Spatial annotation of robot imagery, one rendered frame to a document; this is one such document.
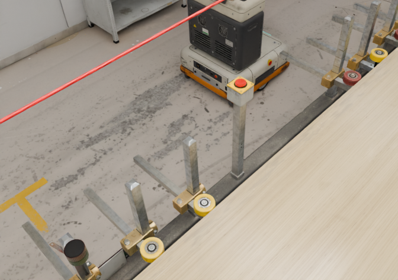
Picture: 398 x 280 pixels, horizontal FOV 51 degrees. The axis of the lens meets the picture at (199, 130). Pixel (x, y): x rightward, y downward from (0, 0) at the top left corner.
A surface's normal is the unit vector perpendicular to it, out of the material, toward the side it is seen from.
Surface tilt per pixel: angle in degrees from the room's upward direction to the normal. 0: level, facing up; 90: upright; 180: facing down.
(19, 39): 90
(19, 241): 0
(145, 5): 0
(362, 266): 0
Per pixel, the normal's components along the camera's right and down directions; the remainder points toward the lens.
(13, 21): 0.70, 0.49
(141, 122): -0.04, -0.70
